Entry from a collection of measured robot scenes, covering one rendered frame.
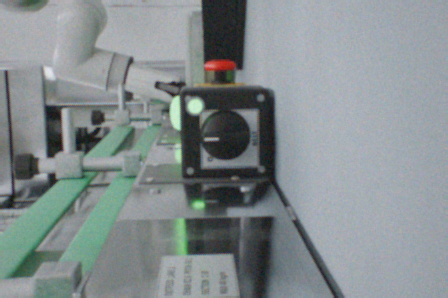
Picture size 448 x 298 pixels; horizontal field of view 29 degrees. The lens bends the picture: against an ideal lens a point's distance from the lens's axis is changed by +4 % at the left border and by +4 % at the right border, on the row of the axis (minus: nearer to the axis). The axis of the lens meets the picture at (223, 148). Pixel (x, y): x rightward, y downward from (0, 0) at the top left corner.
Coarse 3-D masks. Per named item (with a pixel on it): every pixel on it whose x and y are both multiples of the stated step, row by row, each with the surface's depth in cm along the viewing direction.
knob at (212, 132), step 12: (216, 120) 71; (228, 120) 71; (240, 120) 71; (204, 132) 71; (216, 132) 71; (228, 132) 70; (240, 132) 70; (204, 144) 70; (216, 144) 70; (228, 144) 71; (240, 144) 71; (216, 156) 72; (228, 156) 71
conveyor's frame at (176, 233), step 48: (144, 192) 68; (192, 192) 67; (240, 192) 67; (144, 240) 51; (192, 240) 51; (240, 240) 51; (288, 240) 50; (96, 288) 41; (144, 288) 41; (192, 288) 41; (240, 288) 41; (288, 288) 41
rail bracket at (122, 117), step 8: (120, 88) 147; (120, 96) 147; (120, 104) 147; (96, 112) 147; (104, 112) 148; (120, 112) 147; (128, 112) 147; (152, 112) 147; (160, 112) 147; (96, 120) 147; (104, 120) 147; (112, 120) 147; (120, 120) 147; (128, 120) 147; (136, 120) 148; (144, 120) 148; (152, 120) 147; (160, 120) 147
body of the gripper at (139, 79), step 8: (128, 64) 154; (136, 64) 157; (128, 72) 153; (136, 72) 153; (144, 72) 153; (152, 72) 153; (160, 72) 154; (128, 80) 153; (136, 80) 153; (144, 80) 153; (152, 80) 153; (160, 80) 153; (168, 80) 153; (176, 80) 153; (128, 88) 153; (136, 88) 153; (144, 88) 153; (152, 88) 153; (152, 96) 153; (160, 96) 153; (168, 96) 153
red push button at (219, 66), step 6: (216, 60) 104; (222, 60) 104; (228, 60) 104; (210, 66) 103; (216, 66) 103; (222, 66) 103; (228, 66) 103; (234, 66) 104; (216, 72) 104; (222, 72) 104; (216, 78) 104; (222, 78) 104
